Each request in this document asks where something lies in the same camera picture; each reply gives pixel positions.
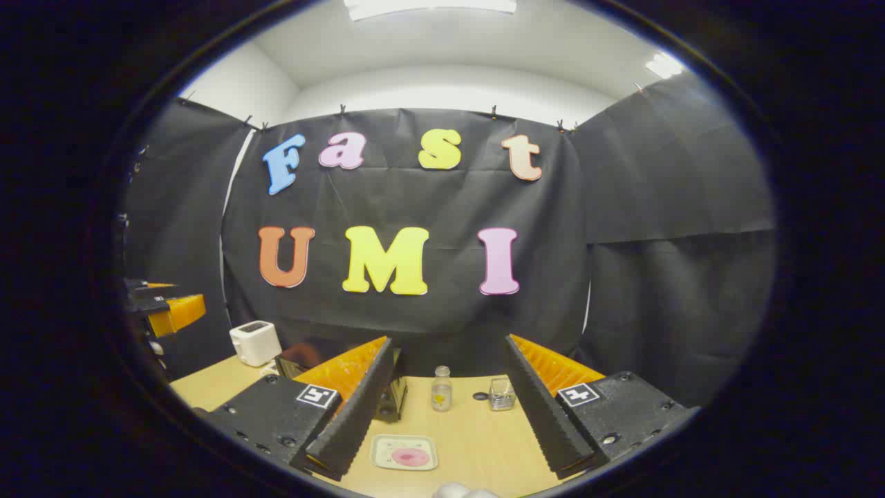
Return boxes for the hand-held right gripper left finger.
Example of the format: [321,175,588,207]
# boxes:
[196,335,403,483]

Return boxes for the black backdrop cloth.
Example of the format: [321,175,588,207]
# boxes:
[123,73,776,409]

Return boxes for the clear glass cup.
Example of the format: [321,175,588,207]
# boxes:
[489,377,517,412]

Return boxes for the clear bottle with yellow label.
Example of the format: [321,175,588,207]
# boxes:
[431,366,454,413]

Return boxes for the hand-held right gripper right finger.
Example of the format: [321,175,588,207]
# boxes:
[503,333,700,481]

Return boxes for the white toaster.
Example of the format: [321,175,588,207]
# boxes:
[229,320,283,368]

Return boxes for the white square plate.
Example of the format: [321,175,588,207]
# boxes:
[370,434,440,472]

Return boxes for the black electric oven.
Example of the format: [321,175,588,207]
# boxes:
[275,338,409,424]

